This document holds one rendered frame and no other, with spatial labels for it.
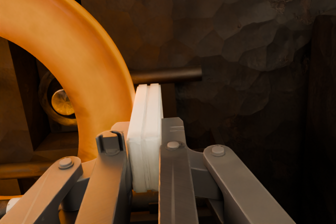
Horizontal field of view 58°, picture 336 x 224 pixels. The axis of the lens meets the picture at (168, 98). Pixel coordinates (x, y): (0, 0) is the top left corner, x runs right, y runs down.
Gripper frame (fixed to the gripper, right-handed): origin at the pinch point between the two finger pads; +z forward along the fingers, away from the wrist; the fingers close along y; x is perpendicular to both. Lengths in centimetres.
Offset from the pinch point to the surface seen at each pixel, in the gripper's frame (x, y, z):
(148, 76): 1.0, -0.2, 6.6
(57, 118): -3.9, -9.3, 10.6
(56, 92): -0.6, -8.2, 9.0
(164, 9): 5.5, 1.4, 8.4
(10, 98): -0.4, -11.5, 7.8
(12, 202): -2.9, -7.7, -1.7
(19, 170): -4.8, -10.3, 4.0
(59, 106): -1.9, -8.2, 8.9
